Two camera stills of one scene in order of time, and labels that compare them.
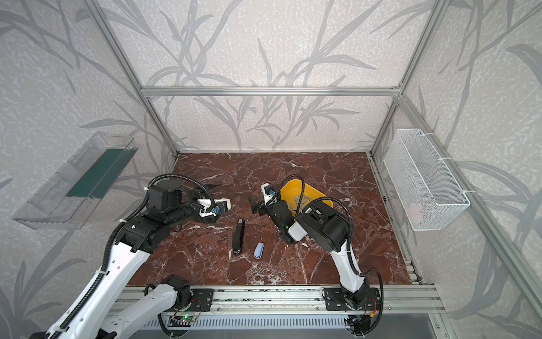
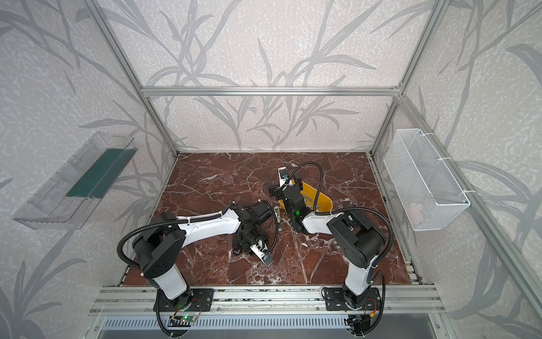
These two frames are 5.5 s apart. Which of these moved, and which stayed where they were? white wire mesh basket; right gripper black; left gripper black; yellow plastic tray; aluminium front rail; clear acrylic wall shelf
Moved: right gripper black; left gripper black
Stayed: white wire mesh basket; aluminium front rail; clear acrylic wall shelf; yellow plastic tray
